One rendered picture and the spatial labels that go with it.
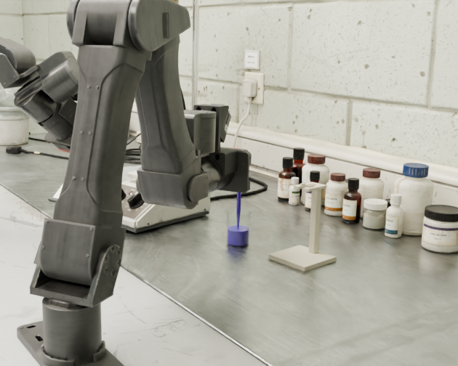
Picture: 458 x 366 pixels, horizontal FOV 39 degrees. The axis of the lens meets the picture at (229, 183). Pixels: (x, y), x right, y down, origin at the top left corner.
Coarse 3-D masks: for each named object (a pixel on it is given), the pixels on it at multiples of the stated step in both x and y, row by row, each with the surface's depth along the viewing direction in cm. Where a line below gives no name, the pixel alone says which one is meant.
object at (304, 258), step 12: (312, 192) 106; (312, 204) 107; (312, 216) 107; (312, 228) 107; (312, 240) 108; (276, 252) 108; (288, 252) 108; (300, 252) 108; (312, 252) 108; (288, 264) 104; (300, 264) 102; (312, 264) 103; (324, 264) 105
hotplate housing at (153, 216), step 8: (128, 184) 128; (200, 200) 129; (208, 200) 131; (152, 208) 120; (160, 208) 122; (168, 208) 123; (176, 208) 125; (184, 208) 126; (200, 208) 130; (208, 208) 132; (144, 216) 119; (152, 216) 120; (160, 216) 122; (168, 216) 124; (176, 216) 125; (184, 216) 127; (192, 216) 129; (128, 224) 119; (136, 224) 118; (144, 224) 119; (152, 224) 121; (160, 224) 123; (136, 232) 119
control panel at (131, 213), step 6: (126, 186) 128; (126, 192) 126; (132, 192) 125; (126, 198) 124; (126, 204) 123; (144, 204) 121; (126, 210) 121; (132, 210) 121; (138, 210) 120; (126, 216) 120; (132, 216) 119
